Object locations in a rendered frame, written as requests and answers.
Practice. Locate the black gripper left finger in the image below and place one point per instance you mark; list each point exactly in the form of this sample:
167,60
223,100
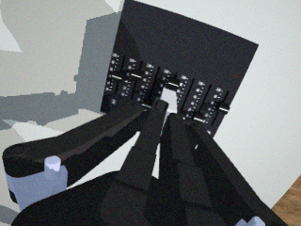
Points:
38,169

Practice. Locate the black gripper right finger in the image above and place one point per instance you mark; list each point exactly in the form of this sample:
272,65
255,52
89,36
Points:
229,195

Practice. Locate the black lighting desk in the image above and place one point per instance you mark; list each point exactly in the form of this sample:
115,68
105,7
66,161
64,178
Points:
204,64

